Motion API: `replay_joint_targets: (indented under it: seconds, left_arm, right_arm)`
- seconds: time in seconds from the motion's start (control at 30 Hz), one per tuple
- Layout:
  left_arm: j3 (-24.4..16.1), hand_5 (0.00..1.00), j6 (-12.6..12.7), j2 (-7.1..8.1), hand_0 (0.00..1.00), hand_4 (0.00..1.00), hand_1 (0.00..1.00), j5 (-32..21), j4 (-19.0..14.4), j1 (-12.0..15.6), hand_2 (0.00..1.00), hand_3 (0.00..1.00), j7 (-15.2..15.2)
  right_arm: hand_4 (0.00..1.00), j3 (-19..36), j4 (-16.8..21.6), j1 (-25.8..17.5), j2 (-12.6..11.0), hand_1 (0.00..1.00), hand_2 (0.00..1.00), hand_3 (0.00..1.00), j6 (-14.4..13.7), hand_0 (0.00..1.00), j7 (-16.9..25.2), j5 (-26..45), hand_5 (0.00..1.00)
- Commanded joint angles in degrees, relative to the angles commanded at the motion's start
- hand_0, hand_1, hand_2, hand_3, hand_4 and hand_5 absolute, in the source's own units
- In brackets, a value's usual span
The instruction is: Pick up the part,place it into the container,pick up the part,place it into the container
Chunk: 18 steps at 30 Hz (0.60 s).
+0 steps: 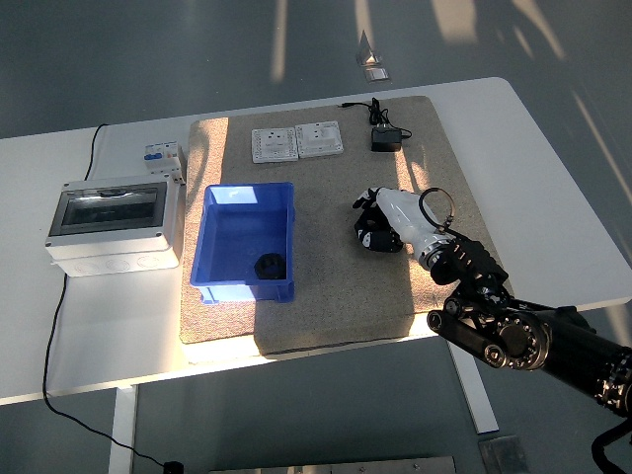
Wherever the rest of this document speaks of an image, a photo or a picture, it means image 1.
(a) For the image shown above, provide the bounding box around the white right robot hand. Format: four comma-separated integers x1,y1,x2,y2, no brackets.
353,186,451,262

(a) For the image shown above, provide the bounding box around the black hexagonal nut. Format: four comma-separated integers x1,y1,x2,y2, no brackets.
253,253,286,281
355,206,392,239

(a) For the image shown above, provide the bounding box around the blue plastic box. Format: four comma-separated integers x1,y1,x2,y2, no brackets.
189,182,296,304

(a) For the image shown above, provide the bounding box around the white electrical distribution box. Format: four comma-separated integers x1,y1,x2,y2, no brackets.
44,175,187,277

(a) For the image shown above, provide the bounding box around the black power adapter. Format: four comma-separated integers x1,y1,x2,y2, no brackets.
370,126,404,153

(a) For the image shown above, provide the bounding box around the grey-brown mat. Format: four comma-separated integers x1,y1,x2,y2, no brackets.
178,95,514,356

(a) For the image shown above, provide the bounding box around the silver floor socket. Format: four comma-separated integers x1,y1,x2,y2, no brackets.
355,30,391,84

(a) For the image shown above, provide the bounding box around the white table leg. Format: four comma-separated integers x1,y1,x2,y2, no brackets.
443,331,500,435
108,387,140,474

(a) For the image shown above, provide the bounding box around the white blue circuit breaker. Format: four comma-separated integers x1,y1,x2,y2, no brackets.
143,140,188,187

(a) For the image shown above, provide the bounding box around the small grey metal plate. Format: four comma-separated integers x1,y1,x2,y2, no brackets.
477,434,530,474

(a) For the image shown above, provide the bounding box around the black adapter cord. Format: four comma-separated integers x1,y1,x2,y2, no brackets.
338,97,413,142

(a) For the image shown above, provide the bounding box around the long black power cable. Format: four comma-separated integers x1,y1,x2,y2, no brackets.
41,122,172,470

